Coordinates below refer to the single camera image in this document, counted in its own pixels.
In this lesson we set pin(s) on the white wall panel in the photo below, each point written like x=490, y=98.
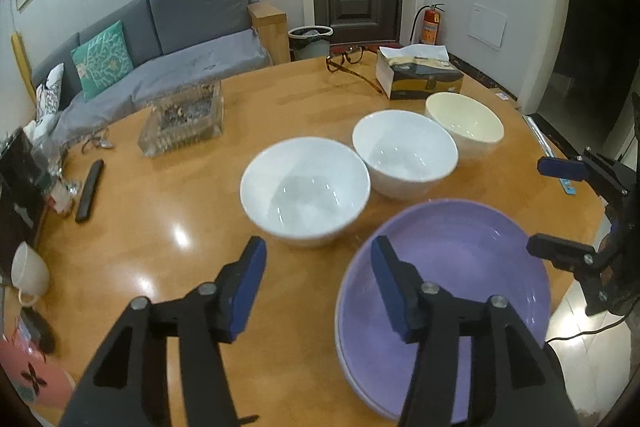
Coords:
x=487, y=27

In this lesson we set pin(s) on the teal patterned cushion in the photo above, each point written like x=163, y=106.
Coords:
x=102, y=59

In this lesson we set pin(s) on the large white bowl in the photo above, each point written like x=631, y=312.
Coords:
x=305, y=187

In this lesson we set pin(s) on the grey sofa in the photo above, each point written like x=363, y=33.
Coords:
x=200, y=17

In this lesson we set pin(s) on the black and gold tissue box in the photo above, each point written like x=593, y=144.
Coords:
x=420, y=77

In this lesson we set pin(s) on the black remote control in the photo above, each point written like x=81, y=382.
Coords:
x=89, y=189

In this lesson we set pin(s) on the tortoiseshell eyeglasses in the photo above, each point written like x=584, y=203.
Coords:
x=345, y=59

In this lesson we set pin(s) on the wooden side table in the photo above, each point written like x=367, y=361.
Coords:
x=270, y=29

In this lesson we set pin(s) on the small cream bowl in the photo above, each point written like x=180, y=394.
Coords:
x=465, y=117

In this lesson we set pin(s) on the grey trash bin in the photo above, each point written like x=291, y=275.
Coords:
x=310, y=44

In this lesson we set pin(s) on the crumpled clear plastic bag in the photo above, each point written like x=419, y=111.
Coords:
x=57, y=172

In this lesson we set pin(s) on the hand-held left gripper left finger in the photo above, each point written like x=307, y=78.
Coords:
x=250, y=287

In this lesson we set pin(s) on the glass ashtray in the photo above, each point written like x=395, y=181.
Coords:
x=182, y=122

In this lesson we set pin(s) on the red fire extinguisher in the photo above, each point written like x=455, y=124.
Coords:
x=430, y=27

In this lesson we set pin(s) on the white patterned cushion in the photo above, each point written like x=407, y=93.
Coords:
x=50, y=89

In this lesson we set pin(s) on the thin metal eyeglasses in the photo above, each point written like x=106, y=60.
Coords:
x=102, y=142

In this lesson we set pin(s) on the purple plate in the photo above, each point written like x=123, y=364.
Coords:
x=470, y=252

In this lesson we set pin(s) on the clear strip with blue end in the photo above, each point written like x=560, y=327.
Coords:
x=542, y=142

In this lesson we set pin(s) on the pink patterned container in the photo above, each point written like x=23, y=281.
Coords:
x=35, y=377

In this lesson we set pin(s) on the white mug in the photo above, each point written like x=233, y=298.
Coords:
x=30, y=269

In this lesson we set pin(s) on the medium white bowl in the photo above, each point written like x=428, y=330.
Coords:
x=405, y=152

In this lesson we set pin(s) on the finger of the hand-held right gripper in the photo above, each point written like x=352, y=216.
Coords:
x=555, y=246
x=560, y=168

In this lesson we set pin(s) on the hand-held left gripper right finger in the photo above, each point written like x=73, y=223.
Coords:
x=387, y=287

